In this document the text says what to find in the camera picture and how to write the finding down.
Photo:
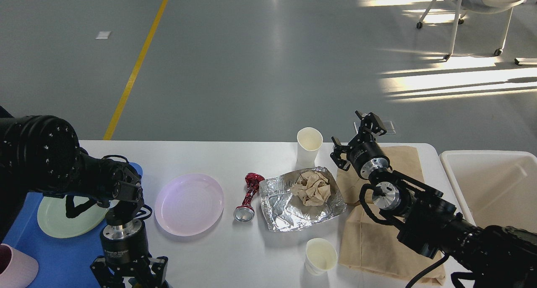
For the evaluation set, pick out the lying white paper cup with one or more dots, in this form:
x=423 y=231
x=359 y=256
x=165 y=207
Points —
x=320 y=256

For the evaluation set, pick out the white plastic bin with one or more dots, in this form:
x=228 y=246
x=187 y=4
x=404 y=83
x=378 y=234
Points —
x=494 y=187

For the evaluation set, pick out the crushed red can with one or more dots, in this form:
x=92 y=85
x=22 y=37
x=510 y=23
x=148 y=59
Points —
x=245 y=212

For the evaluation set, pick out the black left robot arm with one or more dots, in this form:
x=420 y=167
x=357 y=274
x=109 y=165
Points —
x=42 y=154

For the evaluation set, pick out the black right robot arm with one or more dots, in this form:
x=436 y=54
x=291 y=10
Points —
x=494 y=256

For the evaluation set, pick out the crumpled brown paper napkin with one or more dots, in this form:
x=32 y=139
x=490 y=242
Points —
x=312 y=188

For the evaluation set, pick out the aluminium foil tray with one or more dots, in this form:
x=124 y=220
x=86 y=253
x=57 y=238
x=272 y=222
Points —
x=285 y=212

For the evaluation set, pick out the upright white paper cup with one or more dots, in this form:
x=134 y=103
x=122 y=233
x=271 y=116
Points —
x=309 y=142

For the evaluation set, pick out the pink mug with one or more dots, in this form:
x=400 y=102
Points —
x=17 y=269

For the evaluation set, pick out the brown paper bag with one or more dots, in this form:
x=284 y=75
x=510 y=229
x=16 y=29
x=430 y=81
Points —
x=374 y=248

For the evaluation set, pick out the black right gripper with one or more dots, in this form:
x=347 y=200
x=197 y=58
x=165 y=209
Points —
x=368 y=157

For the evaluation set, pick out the white office chair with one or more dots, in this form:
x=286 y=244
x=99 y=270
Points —
x=462 y=7

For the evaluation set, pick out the green plate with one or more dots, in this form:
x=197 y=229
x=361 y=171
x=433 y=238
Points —
x=53 y=221

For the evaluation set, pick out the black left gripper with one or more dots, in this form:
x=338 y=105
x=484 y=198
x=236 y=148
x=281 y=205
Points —
x=126 y=253

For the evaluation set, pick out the pink plate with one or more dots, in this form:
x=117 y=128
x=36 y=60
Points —
x=189 y=205

